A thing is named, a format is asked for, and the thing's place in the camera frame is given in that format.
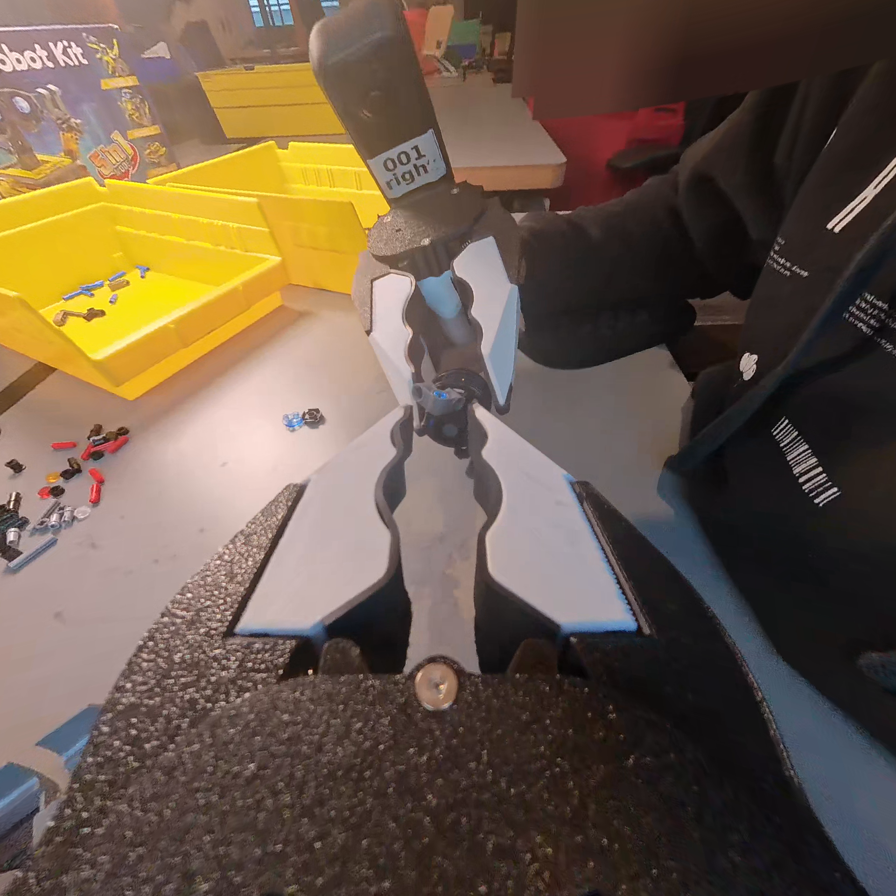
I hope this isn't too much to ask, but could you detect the yellow storage bin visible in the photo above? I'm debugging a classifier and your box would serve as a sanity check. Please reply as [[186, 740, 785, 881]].
[[0, 175, 284, 401], [196, 62, 351, 141], [148, 140, 393, 295]]

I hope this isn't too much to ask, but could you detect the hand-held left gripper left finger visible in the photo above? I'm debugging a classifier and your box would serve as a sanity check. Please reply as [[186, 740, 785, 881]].
[[234, 406, 415, 639]]

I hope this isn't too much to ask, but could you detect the person in black hoodie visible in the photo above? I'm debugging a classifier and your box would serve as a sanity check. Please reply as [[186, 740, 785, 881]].
[[658, 59, 896, 760]]

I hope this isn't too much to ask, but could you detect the cluster of blue brick pins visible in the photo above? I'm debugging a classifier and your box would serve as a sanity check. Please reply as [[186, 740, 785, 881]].
[[52, 265, 153, 328]]

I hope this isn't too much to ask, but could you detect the blue robot kit box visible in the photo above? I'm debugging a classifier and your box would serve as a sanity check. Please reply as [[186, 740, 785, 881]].
[[0, 24, 182, 200]]

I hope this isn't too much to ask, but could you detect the grey desk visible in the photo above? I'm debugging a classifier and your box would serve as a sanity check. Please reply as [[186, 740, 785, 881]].
[[0, 280, 896, 896]]

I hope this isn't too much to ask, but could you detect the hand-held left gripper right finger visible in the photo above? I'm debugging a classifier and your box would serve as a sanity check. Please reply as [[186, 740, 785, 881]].
[[465, 409, 641, 638]]

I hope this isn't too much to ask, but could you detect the red plastic container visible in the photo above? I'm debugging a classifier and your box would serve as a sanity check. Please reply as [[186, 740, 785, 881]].
[[538, 101, 688, 212]]

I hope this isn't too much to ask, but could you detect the wooden edged table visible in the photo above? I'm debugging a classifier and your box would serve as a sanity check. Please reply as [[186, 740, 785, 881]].
[[426, 73, 568, 193]]

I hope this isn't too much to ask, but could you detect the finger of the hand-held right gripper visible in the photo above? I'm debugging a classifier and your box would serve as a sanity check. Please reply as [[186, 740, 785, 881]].
[[367, 273, 429, 410], [451, 235, 522, 415]]

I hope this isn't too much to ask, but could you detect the pile of small brick pieces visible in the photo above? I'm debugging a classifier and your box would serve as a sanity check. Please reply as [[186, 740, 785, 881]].
[[0, 422, 132, 574]]

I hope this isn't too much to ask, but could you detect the black toy wheel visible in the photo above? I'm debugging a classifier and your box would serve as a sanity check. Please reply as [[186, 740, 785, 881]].
[[419, 370, 492, 459]]

